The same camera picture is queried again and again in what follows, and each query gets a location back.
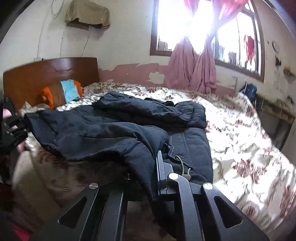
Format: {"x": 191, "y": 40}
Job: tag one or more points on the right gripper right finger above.
{"x": 202, "y": 212}

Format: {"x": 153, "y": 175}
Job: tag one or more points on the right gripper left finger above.
{"x": 96, "y": 213}

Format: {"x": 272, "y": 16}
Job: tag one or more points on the black padded winter coat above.
{"x": 130, "y": 130}

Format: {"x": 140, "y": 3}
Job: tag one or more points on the person left hand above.
{"x": 13, "y": 131}

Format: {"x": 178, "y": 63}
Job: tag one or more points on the brown wooden headboard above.
{"x": 24, "y": 83}

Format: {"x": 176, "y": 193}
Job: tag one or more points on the orange brown blue pillow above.
{"x": 62, "y": 92}

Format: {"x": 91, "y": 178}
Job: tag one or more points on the floral bed cover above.
{"x": 248, "y": 168}

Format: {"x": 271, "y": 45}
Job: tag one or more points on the cluttered wooden side table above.
{"x": 276, "y": 120}

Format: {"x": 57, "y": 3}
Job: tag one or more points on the blue chair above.
{"x": 250, "y": 91}

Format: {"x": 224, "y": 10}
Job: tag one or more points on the pink window curtain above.
{"x": 192, "y": 64}

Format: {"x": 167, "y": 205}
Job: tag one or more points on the brown framed window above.
{"x": 236, "y": 39}

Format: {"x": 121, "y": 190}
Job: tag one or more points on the red hanging window decoration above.
{"x": 250, "y": 47}

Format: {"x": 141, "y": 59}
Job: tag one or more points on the round wall clock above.
{"x": 276, "y": 47}

